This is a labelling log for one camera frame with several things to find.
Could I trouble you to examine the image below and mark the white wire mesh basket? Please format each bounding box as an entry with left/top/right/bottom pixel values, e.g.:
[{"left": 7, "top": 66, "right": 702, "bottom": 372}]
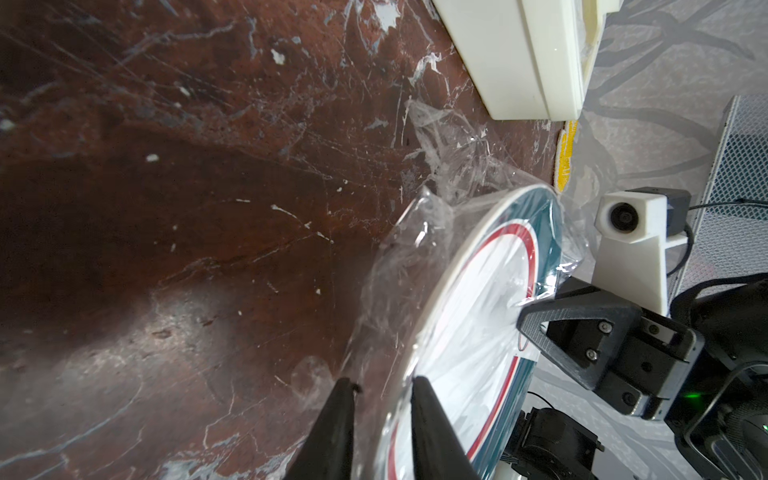
[{"left": 670, "top": 94, "right": 767, "bottom": 297}]

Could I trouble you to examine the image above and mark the cream plastic wrap dispenser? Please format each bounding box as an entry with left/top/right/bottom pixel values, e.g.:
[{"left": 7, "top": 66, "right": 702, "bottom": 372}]
[{"left": 435, "top": 0, "right": 622, "bottom": 121}]

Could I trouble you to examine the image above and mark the yellow rubber glove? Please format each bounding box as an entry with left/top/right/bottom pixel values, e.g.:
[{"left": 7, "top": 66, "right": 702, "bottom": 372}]
[{"left": 553, "top": 120, "right": 579, "bottom": 193}]

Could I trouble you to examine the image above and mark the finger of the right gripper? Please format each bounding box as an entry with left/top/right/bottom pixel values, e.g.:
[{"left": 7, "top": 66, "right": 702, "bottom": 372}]
[{"left": 517, "top": 296, "right": 642, "bottom": 390}]

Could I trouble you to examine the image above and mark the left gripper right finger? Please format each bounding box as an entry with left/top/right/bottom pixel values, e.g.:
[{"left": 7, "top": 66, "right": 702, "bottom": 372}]
[{"left": 411, "top": 376, "right": 479, "bottom": 480}]

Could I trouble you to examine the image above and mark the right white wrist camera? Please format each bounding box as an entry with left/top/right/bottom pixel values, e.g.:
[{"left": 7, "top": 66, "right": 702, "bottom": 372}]
[{"left": 591, "top": 187, "right": 691, "bottom": 316}]

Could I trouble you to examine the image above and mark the clear plastic wrap sheet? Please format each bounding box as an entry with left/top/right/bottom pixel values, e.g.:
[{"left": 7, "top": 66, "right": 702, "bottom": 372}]
[{"left": 342, "top": 101, "right": 587, "bottom": 479}]

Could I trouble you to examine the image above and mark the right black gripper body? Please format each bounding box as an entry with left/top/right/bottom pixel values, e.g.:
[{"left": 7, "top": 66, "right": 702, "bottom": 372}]
[{"left": 590, "top": 275, "right": 767, "bottom": 479}]

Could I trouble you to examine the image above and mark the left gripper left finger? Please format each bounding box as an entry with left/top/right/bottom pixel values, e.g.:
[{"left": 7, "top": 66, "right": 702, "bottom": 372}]
[{"left": 284, "top": 377, "right": 360, "bottom": 480}]

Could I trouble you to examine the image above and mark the right thin black cable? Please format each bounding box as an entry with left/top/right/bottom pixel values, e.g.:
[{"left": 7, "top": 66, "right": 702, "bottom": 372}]
[{"left": 665, "top": 197, "right": 768, "bottom": 280}]

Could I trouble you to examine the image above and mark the white plate green rim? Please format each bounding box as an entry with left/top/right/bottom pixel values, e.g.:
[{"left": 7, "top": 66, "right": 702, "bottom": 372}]
[{"left": 403, "top": 184, "right": 564, "bottom": 479}]

